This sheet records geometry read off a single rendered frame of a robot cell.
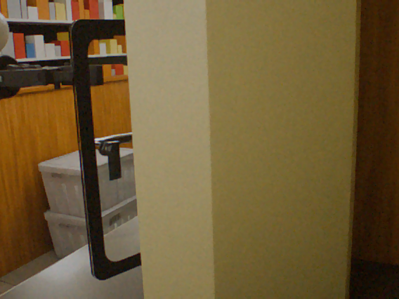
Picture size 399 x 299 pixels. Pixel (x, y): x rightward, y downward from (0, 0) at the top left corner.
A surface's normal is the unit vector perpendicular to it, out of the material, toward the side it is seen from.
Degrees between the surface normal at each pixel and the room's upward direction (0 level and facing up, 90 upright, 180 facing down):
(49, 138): 90
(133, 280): 0
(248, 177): 90
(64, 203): 96
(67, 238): 96
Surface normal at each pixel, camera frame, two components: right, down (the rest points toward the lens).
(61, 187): -0.44, 0.30
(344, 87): 0.31, 0.19
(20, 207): 0.89, 0.07
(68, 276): -0.04, -0.98
